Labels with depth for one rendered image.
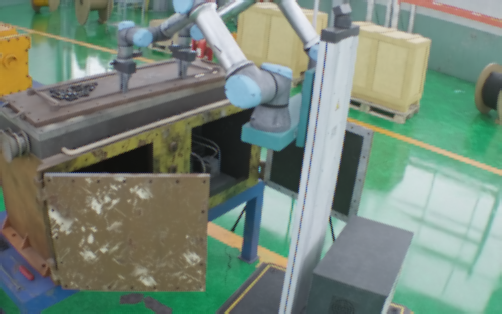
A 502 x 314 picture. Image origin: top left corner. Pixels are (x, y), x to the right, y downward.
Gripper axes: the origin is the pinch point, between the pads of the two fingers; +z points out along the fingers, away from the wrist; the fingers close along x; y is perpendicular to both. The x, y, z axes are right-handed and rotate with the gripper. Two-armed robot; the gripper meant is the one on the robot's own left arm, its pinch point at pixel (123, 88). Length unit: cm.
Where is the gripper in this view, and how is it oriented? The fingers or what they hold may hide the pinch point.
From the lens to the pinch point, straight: 225.6
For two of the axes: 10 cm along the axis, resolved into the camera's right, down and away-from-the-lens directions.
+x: 7.7, 3.2, -5.5
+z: -1.0, 9.1, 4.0
